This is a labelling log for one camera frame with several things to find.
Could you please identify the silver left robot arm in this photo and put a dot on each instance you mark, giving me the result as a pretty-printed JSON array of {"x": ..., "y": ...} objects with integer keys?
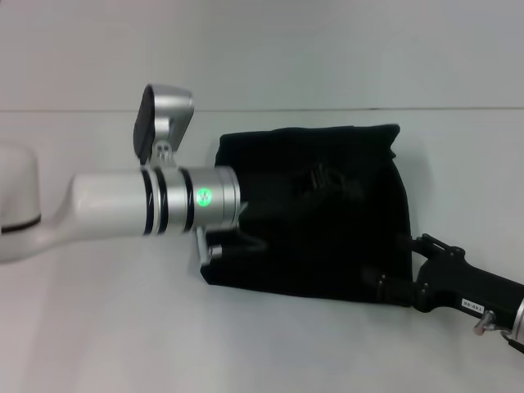
[{"x": 102, "y": 204}]

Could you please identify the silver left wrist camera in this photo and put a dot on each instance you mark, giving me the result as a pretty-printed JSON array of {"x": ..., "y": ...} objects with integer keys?
[{"x": 163, "y": 118}]

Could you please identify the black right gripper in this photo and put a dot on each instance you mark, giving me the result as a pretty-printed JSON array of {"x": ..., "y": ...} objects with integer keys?
[{"x": 462, "y": 286}]

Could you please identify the black shirt with white print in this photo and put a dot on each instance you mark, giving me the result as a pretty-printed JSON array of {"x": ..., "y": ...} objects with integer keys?
[{"x": 327, "y": 245}]

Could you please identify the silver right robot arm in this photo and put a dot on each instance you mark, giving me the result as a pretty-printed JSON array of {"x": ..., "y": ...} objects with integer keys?
[{"x": 520, "y": 321}]

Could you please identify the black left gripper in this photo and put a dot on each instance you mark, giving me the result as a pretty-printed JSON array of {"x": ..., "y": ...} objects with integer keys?
[{"x": 270, "y": 204}]

